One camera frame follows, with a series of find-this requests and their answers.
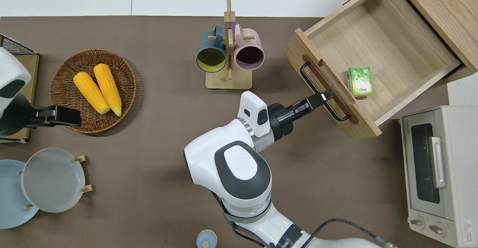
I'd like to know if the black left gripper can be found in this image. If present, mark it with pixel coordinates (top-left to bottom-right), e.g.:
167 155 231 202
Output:
23 105 82 128

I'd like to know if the wooden plate rack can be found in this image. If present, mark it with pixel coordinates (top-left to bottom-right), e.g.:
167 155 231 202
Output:
17 155 94 209

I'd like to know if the brown table mat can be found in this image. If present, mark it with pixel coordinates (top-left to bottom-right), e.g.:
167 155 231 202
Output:
0 15 450 248

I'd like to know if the wire grid shelf with boards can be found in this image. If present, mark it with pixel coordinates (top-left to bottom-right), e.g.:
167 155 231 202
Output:
0 34 40 144

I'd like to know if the light blue plate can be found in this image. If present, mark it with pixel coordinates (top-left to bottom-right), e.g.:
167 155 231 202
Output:
0 159 40 229

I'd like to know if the blue dome button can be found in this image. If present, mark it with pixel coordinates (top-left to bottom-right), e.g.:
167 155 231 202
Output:
196 229 218 248

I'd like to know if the light wooden cabinet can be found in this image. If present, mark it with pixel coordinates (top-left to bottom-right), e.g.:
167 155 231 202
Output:
344 0 478 84

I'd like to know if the brown wicker basket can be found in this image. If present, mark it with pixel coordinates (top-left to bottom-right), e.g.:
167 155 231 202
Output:
50 49 137 134

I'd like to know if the dark blue mug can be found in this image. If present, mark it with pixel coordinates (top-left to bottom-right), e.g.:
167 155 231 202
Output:
196 25 227 73

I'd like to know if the yellow corn cob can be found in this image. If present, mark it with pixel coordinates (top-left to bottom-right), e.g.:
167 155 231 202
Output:
93 63 122 117
73 72 111 115

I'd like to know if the wooden mug tree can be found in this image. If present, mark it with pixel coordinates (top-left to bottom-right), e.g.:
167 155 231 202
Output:
205 0 256 90

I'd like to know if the gray plate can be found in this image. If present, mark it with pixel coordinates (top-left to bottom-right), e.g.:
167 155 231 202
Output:
21 148 86 213

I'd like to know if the wooden drawer with black handle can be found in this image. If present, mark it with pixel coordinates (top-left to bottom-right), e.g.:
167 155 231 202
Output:
285 0 460 139

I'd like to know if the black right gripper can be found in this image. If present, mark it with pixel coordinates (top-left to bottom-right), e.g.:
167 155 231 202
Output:
268 90 333 142

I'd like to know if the green tissue pack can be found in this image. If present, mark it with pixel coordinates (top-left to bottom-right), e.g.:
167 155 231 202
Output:
347 66 374 97

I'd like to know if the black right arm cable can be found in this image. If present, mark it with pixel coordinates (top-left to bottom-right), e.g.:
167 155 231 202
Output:
299 218 396 248

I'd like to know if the pink mug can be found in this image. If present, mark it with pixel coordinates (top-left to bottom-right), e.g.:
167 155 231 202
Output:
234 24 265 71

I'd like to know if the white toaster oven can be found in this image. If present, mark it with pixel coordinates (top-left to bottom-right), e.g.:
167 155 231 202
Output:
400 105 478 248

